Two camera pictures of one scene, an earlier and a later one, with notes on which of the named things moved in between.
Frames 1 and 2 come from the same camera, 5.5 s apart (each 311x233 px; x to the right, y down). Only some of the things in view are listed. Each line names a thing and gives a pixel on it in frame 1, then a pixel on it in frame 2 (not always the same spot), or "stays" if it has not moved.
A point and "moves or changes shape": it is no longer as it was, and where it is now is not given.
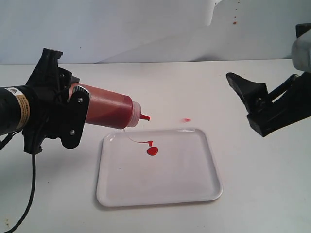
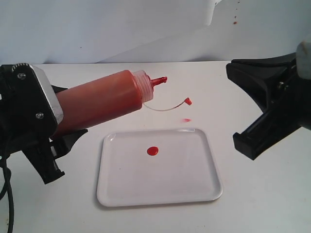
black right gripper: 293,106 → 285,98
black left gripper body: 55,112 → 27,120
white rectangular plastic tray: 183,169 stays
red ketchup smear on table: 186,120 stays
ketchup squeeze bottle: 111,109 moves or changes shape
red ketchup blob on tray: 152,151 stays
